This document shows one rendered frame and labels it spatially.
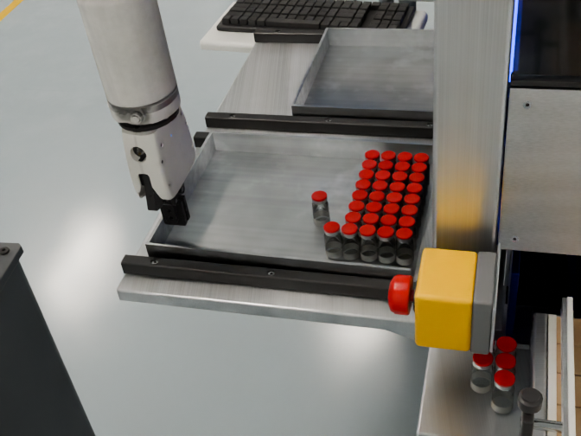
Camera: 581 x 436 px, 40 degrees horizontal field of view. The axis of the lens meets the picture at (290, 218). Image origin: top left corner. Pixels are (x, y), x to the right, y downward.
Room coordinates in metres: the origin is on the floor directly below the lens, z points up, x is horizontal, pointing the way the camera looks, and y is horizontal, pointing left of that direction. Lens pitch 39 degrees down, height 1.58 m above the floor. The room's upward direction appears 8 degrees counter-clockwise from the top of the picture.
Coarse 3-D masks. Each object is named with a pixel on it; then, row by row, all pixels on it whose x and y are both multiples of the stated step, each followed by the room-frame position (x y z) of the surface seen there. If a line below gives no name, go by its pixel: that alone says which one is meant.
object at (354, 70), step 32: (352, 32) 1.30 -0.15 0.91; (384, 32) 1.29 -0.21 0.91; (416, 32) 1.27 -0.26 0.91; (320, 64) 1.25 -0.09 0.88; (352, 64) 1.24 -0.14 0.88; (384, 64) 1.22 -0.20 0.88; (416, 64) 1.21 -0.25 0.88; (320, 96) 1.15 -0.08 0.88; (352, 96) 1.13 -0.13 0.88; (384, 96) 1.12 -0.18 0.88; (416, 96) 1.11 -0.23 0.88
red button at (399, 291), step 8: (392, 280) 0.57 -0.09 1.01; (400, 280) 0.56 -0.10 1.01; (408, 280) 0.56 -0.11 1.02; (392, 288) 0.56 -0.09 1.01; (400, 288) 0.56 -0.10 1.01; (408, 288) 0.56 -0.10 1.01; (392, 296) 0.55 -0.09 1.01; (400, 296) 0.55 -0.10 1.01; (408, 296) 0.55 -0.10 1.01; (392, 304) 0.55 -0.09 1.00; (400, 304) 0.55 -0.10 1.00; (408, 304) 0.55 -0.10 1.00; (400, 312) 0.55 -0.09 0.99; (408, 312) 0.55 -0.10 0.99
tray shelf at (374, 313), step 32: (256, 64) 1.29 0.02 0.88; (288, 64) 1.27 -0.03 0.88; (256, 96) 1.18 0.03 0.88; (288, 96) 1.16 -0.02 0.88; (224, 128) 1.09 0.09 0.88; (128, 288) 0.75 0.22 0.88; (160, 288) 0.75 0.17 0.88; (192, 288) 0.74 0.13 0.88; (224, 288) 0.73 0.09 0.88; (256, 288) 0.72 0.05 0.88; (320, 320) 0.67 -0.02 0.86; (352, 320) 0.66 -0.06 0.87; (384, 320) 0.64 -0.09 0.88
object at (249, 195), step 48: (240, 144) 1.02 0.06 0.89; (288, 144) 0.99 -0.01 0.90; (336, 144) 0.97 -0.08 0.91; (384, 144) 0.95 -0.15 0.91; (432, 144) 0.92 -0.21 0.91; (192, 192) 0.93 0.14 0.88; (240, 192) 0.92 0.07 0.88; (288, 192) 0.90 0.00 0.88; (336, 192) 0.89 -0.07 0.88; (192, 240) 0.83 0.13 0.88; (240, 240) 0.81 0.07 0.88; (288, 240) 0.80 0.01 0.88
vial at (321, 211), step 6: (312, 204) 0.83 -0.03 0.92; (318, 204) 0.82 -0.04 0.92; (324, 204) 0.82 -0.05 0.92; (312, 210) 0.83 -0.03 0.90; (318, 210) 0.82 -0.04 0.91; (324, 210) 0.82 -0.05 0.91; (318, 216) 0.82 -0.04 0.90; (324, 216) 0.82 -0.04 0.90; (318, 222) 0.82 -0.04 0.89; (324, 222) 0.82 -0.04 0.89
